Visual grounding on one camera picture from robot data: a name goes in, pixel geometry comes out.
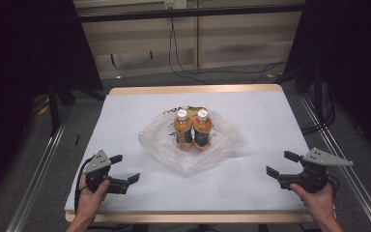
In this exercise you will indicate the white wall socket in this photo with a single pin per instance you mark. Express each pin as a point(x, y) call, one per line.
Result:
point(175, 4)

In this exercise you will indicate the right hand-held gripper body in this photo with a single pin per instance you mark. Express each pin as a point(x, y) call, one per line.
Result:
point(312, 174)

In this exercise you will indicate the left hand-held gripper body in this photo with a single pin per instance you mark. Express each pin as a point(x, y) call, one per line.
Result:
point(101, 172)

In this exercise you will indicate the dark curtain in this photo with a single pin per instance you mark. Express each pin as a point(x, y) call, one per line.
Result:
point(354, 58)
point(19, 64)

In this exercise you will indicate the metal floor rail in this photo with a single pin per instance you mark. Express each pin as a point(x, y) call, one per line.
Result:
point(341, 154)
point(35, 180)

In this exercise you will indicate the black metal stand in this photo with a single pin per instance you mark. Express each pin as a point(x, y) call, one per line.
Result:
point(54, 106)
point(318, 96)

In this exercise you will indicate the beige wooden cabinet desk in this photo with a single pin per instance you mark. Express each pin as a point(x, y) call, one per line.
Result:
point(238, 42)

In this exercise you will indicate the person's left hand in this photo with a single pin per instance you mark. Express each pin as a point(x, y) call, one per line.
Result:
point(90, 201)

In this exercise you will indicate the clear plastic bag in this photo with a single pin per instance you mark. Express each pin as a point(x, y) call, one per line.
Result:
point(161, 145)

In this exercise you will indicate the orange drink bottle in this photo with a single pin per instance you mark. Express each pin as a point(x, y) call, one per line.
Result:
point(203, 130)
point(183, 130)

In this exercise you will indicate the white table sheet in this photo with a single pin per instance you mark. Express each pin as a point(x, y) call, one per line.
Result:
point(135, 116)

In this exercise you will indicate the person's right hand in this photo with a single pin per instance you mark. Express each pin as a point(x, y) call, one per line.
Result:
point(317, 201)

